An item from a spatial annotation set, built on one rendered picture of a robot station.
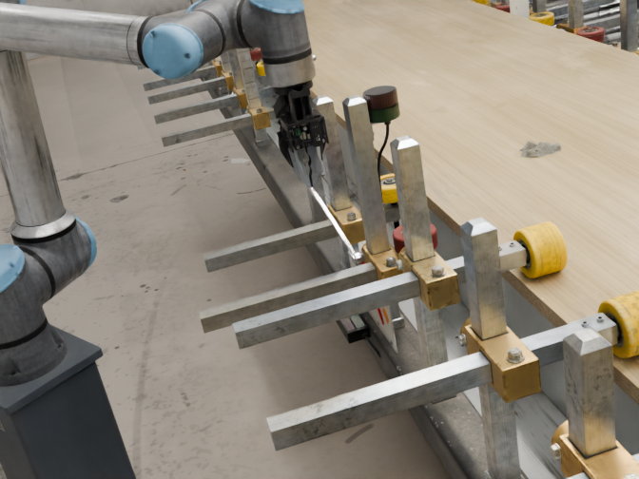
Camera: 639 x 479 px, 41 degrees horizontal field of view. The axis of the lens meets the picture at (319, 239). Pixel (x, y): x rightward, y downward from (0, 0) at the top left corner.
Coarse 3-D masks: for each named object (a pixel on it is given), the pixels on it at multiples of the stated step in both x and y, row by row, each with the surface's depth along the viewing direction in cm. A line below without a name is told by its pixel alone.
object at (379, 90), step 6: (366, 90) 151; (372, 90) 150; (378, 90) 149; (384, 90) 149; (390, 90) 148; (384, 108) 148; (372, 126) 150; (372, 132) 150; (384, 144) 154; (378, 156) 154; (378, 162) 155; (378, 168) 155; (378, 174) 156
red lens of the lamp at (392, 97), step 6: (396, 90) 148; (366, 96) 148; (372, 96) 148; (378, 96) 147; (384, 96) 147; (390, 96) 147; (396, 96) 149; (372, 102) 148; (378, 102) 147; (384, 102) 147; (390, 102) 148; (396, 102) 149; (372, 108) 148; (378, 108) 148
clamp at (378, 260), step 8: (392, 248) 160; (368, 256) 160; (376, 256) 159; (384, 256) 158; (392, 256) 158; (376, 264) 156; (384, 264) 155; (384, 272) 153; (392, 272) 154; (400, 272) 154
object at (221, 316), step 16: (336, 272) 158; (352, 272) 157; (368, 272) 157; (288, 288) 156; (304, 288) 155; (320, 288) 155; (336, 288) 156; (352, 288) 157; (224, 304) 155; (240, 304) 154; (256, 304) 153; (272, 304) 154; (288, 304) 155; (208, 320) 152; (224, 320) 153; (240, 320) 154
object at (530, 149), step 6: (528, 144) 182; (534, 144) 182; (540, 144) 180; (546, 144) 180; (552, 144) 180; (558, 144) 180; (522, 150) 183; (528, 150) 180; (534, 150) 179; (540, 150) 180; (546, 150) 179; (552, 150) 180; (558, 150) 180; (522, 156) 180; (528, 156) 180; (540, 156) 179
